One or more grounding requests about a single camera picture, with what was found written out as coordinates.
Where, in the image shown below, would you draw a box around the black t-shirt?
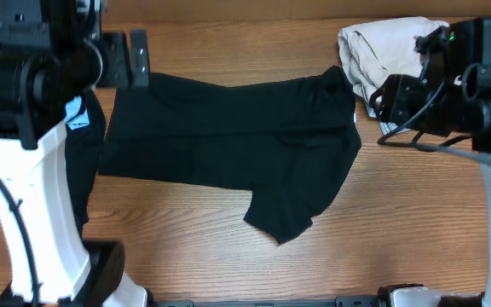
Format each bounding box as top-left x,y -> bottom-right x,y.
98,66 -> 361,244

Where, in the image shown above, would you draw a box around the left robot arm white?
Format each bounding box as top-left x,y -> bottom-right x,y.
0,1 -> 153,306

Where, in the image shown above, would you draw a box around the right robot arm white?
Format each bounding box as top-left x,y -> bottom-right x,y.
370,18 -> 491,306

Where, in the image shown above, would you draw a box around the folded light denim jeans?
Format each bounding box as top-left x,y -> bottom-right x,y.
364,101 -> 398,136

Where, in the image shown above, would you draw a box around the folded beige trousers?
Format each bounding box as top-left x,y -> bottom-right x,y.
338,17 -> 448,101

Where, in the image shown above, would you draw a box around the light blue t-shirt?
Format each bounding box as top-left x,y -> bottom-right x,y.
64,96 -> 90,130

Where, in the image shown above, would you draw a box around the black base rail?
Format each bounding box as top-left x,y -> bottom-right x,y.
142,282 -> 485,307

